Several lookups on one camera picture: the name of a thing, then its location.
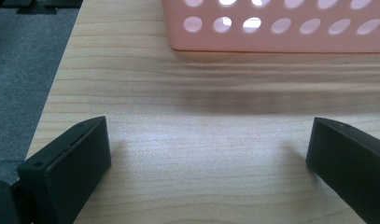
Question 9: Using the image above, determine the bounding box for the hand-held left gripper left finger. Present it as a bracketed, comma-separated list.
[17, 116, 113, 224]

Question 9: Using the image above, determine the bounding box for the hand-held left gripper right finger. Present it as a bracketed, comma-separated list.
[305, 117, 380, 224]

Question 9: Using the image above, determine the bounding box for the pink perforated plastic basket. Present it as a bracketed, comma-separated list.
[161, 0, 380, 54]

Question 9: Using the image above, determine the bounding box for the black monitor stand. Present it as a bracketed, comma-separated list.
[0, 0, 85, 16]

